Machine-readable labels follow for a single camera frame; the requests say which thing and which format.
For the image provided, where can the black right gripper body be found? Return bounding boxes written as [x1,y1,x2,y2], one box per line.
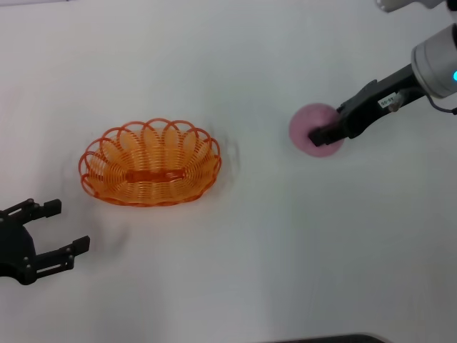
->
[336,64,428,140]

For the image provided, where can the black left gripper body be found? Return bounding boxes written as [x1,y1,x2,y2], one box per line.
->
[0,209,38,287]

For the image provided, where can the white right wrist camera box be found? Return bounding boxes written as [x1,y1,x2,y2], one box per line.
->
[375,0,449,14]

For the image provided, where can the dark robot torso edge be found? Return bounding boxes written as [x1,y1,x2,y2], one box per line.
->
[255,334,386,343]

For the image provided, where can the silver right gripper cable connector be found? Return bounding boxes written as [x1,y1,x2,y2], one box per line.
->
[389,89,457,116]

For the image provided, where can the pink peach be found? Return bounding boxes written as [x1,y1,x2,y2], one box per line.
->
[288,102,346,159]

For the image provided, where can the orange woven plastic basket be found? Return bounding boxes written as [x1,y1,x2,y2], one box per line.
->
[78,117,223,207]

